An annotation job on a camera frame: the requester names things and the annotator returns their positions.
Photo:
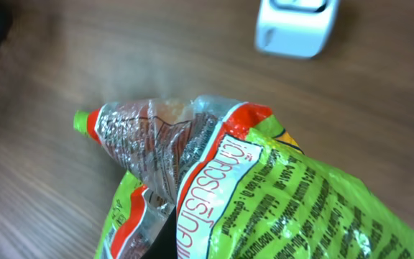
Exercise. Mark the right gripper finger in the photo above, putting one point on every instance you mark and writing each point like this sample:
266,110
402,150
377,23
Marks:
164,246

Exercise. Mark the green snack bag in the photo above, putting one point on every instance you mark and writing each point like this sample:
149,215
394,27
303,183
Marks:
326,213

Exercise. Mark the clear candy bag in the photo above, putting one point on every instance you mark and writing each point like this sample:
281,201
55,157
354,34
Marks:
210,159

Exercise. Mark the white barcode scanner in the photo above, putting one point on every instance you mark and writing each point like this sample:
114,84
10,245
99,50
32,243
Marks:
294,28

